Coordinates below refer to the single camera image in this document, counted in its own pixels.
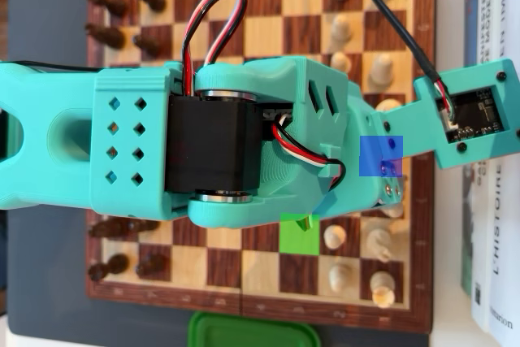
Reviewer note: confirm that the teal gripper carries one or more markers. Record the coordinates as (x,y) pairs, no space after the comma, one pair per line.
(375,184)

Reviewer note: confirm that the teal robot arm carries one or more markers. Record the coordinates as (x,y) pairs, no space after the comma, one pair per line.
(134,83)

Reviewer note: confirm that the light wood bishop chess piece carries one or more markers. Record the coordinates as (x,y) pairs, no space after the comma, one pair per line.
(393,212)
(382,70)

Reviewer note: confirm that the light wood knight chess piece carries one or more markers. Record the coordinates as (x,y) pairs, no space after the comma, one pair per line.
(380,244)

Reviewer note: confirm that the light wood pawn chess piece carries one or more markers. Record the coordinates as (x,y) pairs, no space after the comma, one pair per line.
(335,237)
(340,276)
(341,30)
(340,62)

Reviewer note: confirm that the light wood king chess piece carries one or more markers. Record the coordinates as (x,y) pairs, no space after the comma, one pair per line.
(390,105)

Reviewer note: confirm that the light wood rook chess piece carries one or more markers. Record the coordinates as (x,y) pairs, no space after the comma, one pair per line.
(382,290)

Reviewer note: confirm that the dark brown knight chess piece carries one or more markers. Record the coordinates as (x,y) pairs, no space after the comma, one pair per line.
(109,228)
(109,37)

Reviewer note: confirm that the dark brown rook chess piece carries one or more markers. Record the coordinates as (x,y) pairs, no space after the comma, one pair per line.
(113,5)
(113,263)

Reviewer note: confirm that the wooden folding chessboard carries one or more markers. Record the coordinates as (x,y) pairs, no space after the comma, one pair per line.
(227,253)

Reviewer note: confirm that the white Gabrielle Chanel book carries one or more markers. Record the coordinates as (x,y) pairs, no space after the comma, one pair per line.
(485,22)

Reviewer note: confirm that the green plastic container lid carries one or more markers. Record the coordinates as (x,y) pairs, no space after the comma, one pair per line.
(252,332)

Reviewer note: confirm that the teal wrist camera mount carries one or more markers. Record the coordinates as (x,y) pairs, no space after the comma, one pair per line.
(426,91)

